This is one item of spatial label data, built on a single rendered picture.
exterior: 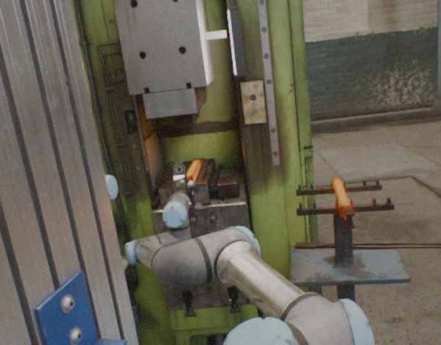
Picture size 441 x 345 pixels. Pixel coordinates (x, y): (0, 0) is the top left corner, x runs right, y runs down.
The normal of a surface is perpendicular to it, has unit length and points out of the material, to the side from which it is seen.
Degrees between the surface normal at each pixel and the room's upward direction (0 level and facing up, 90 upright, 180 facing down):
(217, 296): 90
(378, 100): 92
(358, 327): 41
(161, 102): 90
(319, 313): 3
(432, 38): 90
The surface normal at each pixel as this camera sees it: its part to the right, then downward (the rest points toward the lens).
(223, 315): -0.04, 0.28
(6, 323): 0.96, -0.04
